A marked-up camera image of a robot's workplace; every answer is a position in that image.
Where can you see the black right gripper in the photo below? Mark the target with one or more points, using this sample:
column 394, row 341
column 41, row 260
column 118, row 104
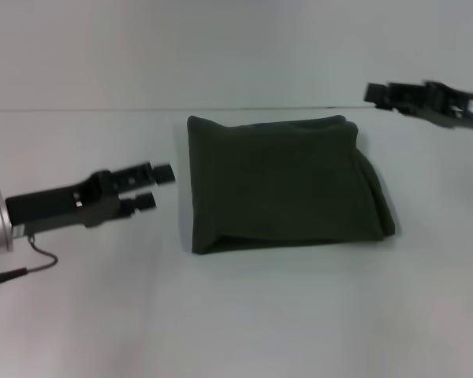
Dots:
column 433, row 100

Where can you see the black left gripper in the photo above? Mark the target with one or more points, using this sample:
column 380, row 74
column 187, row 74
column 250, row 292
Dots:
column 71, row 199

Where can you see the dark green t-shirt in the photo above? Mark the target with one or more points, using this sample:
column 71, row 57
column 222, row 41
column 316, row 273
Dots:
column 284, row 185

